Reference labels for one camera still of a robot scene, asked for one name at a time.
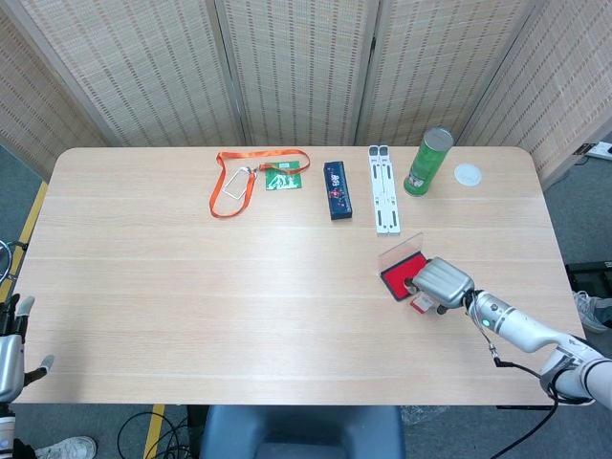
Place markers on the clear badge holder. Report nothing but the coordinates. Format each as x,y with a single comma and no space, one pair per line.
237,184

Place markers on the green cylindrical can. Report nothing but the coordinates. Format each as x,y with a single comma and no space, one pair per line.
425,165

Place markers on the woven folding screen panel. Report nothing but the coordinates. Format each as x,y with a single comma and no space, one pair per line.
430,62
143,72
28,95
296,72
559,86

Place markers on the red ink pad clear lid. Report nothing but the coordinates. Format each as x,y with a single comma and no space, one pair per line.
397,277

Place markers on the white power strip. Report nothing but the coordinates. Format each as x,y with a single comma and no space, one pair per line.
597,150

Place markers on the black equipment base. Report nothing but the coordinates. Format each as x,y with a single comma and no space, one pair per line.
590,272

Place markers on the dark blue rectangular box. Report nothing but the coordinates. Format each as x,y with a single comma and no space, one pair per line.
338,191

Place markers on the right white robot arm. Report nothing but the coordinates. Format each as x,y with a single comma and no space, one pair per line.
526,330

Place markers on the green card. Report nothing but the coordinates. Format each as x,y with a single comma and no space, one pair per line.
283,177

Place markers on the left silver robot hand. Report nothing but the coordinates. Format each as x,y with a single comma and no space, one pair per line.
9,358

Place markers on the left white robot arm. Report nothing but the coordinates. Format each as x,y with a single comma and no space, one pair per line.
5,430

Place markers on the blue grey chair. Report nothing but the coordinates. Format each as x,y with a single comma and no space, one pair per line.
301,432

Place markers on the white sneaker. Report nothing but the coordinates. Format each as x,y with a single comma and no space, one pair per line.
67,448
589,311

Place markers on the small red stamp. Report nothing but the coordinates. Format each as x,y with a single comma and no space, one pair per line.
421,303

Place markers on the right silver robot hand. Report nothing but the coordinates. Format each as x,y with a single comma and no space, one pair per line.
442,282

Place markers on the white folding laptop stand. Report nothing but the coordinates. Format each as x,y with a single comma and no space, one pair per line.
385,191

